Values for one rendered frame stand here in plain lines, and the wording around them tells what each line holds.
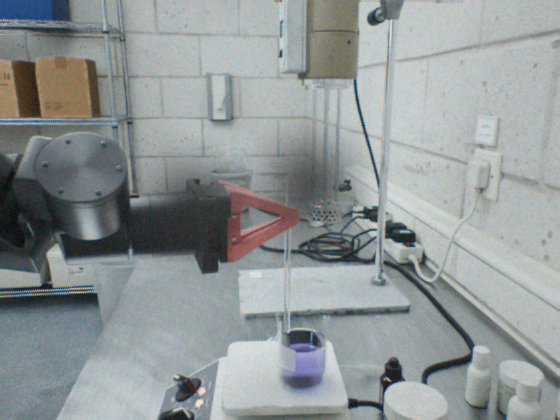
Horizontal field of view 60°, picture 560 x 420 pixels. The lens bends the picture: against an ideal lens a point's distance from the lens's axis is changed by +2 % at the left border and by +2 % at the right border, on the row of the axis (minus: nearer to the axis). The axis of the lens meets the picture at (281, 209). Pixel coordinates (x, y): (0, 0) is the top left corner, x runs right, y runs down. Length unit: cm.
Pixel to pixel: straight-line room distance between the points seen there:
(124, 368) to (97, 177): 42
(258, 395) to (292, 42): 54
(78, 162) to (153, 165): 257
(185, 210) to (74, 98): 221
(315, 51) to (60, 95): 194
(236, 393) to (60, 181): 26
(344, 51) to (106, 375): 59
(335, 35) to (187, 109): 212
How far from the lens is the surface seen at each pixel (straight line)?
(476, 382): 65
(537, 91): 86
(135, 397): 67
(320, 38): 81
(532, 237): 86
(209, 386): 55
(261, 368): 53
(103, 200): 34
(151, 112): 289
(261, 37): 288
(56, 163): 35
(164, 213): 41
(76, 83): 260
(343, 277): 97
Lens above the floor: 112
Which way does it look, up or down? 14 degrees down
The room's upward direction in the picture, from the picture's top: straight up
